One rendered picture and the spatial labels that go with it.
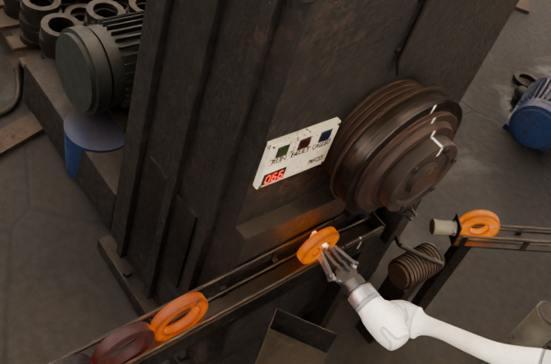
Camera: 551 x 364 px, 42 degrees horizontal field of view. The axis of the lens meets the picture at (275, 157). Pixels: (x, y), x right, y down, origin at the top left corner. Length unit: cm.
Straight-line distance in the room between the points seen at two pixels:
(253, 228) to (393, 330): 52
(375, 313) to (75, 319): 126
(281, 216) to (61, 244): 120
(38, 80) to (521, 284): 252
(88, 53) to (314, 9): 151
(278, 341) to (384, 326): 34
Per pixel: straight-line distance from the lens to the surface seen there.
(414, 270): 276
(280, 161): 199
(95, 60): 298
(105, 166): 310
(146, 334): 207
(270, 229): 220
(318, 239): 227
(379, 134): 203
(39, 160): 344
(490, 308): 356
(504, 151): 442
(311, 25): 168
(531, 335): 300
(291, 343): 230
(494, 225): 277
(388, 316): 222
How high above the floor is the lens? 253
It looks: 43 degrees down
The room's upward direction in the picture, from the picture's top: 20 degrees clockwise
